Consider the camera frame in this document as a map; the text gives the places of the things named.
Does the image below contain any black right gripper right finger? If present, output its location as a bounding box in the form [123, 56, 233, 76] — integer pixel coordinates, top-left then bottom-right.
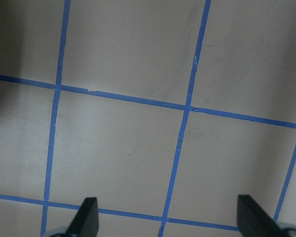
[237, 195, 286, 237]

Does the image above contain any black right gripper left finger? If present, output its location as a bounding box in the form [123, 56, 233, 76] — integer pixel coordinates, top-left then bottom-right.
[65, 197, 99, 237]

